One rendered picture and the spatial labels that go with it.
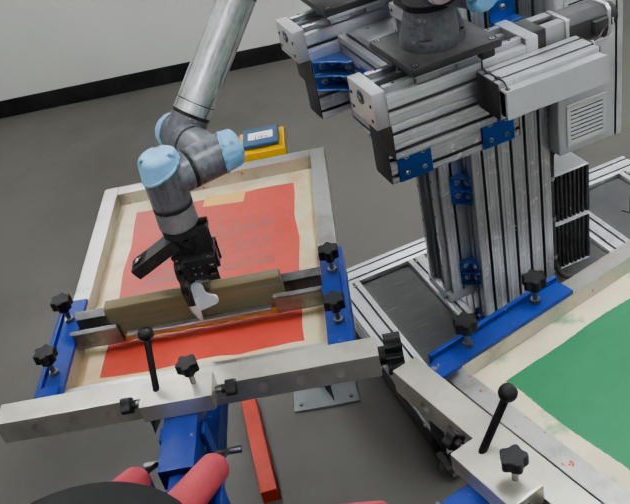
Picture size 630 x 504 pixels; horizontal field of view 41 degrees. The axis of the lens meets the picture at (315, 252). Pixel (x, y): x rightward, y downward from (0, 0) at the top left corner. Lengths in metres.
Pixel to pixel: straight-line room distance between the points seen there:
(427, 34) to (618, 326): 0.76
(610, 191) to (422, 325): 0.96
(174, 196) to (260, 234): 0.48
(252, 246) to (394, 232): 1.68
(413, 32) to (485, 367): 0.78
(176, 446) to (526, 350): 0.63
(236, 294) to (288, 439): 1.18
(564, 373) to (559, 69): 0.76
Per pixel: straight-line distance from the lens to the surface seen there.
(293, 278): 1.71
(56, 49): 5.54
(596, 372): 1.53
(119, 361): 1.76
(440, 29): 1.93
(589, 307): 1.65
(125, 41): 5.44
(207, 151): 1.56
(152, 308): 1.72
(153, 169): 1.51
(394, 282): 2.96
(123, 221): 2.20
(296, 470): 2.71
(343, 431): 2.78
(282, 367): 1.48
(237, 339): 1.70
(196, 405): 1.44
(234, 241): 1.98
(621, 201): 3.27
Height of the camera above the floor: 2.03
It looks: 35 degrees down
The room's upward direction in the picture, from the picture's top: 14 degrees counter-clockwise
